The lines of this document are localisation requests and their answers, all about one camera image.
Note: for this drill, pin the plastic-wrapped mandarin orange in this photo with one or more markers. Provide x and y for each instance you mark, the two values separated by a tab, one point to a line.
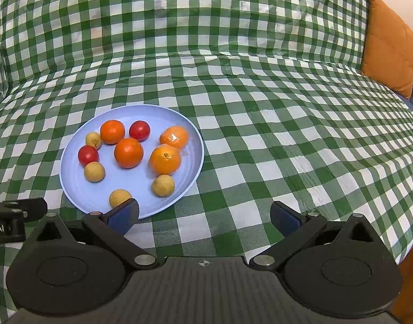
165	159
174	136

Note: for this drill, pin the yellow-brown longan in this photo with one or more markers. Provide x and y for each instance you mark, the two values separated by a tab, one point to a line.
93	139
118	197
163	185
94	171

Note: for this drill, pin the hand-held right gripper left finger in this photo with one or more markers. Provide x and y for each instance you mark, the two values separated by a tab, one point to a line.
124	214

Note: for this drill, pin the light blue plate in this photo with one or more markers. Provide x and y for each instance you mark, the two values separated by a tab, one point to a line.
132	185

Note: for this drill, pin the red cherry tomato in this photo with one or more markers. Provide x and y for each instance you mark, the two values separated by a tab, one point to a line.
139	130
88	155

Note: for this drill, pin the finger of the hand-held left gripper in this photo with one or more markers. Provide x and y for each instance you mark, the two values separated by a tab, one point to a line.
34	207

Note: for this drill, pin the bare mandarin orange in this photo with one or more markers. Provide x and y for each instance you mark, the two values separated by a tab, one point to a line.
112	131
128	153

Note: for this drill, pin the orange cushion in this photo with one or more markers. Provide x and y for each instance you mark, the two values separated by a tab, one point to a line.
388	47

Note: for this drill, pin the green white checked tablecloth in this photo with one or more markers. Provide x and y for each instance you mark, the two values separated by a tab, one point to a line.
260	125

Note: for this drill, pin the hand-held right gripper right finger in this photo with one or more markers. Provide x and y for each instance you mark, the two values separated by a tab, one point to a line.
285	219

